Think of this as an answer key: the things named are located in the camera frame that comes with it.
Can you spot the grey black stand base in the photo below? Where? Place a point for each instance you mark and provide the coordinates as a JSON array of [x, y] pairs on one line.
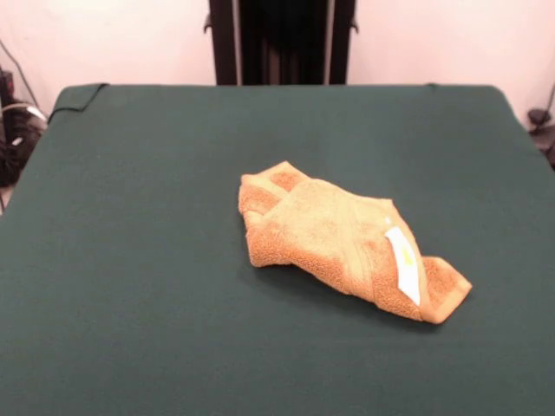
[[538, 116]]

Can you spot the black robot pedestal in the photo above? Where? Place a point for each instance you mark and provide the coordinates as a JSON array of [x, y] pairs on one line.
[[225, 43]]

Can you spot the orange terry towel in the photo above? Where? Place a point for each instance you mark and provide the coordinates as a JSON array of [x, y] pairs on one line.
[[325, 225]]

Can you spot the dark green table cloth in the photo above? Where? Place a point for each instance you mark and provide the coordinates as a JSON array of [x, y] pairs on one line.
[[130, 268]]

